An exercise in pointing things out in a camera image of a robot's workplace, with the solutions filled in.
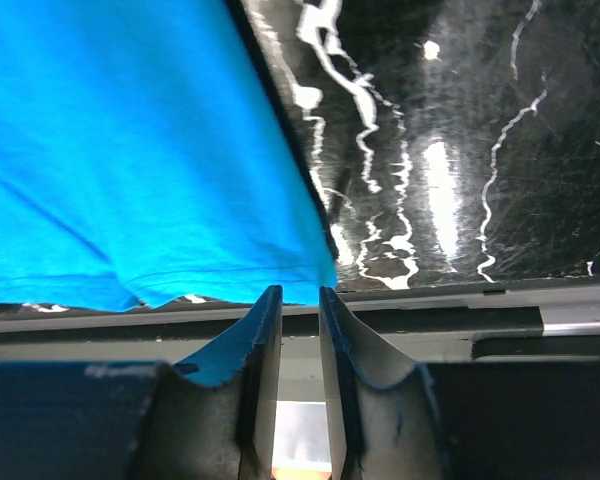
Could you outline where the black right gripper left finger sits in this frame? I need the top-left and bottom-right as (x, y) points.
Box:
(0, 286), (283, 479)

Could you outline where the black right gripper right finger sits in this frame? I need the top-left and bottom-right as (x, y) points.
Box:
(319, 288), (600, 479)

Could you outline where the blue t shirt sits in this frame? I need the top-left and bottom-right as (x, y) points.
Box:
(0, 1), (337, 312)

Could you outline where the aluminium frame rail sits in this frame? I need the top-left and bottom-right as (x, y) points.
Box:
(0, 278), (600, 359)

